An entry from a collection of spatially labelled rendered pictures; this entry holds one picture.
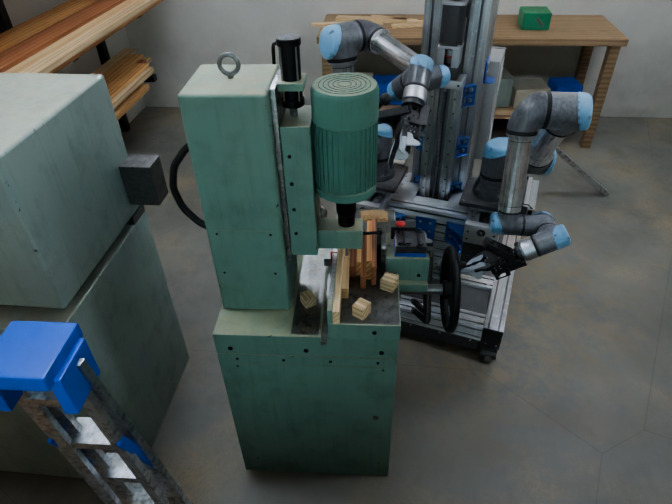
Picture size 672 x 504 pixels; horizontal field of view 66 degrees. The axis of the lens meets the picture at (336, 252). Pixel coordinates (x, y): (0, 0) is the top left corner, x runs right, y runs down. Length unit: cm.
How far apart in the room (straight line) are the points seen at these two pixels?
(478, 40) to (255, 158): 114
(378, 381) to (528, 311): 139
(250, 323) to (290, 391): 30
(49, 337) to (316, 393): 89
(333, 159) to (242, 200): 28
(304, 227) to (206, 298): 156
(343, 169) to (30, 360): 84
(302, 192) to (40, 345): 73
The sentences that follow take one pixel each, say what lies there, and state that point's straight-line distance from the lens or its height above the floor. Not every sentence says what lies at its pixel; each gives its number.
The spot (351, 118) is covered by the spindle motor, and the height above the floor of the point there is 145.
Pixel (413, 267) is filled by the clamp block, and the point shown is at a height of 93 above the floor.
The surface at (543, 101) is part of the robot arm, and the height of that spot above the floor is 135.
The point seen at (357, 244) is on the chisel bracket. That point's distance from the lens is 159.
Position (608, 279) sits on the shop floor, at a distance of 333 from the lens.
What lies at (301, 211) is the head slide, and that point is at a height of 116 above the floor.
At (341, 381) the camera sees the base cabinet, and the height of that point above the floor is 59.
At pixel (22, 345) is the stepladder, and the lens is 131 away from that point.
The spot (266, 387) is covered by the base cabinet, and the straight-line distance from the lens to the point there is 183.
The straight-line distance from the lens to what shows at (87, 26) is 387.
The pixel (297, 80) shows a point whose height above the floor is 152.
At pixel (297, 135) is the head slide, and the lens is 138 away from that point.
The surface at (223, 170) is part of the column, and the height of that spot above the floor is 131.
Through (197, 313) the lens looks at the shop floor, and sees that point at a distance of 293.
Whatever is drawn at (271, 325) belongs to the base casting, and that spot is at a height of 80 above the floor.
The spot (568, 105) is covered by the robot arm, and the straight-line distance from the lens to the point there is 180.
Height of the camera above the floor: 199
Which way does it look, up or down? 38 degrees down
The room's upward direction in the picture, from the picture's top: 2 degrees counter-clockwise
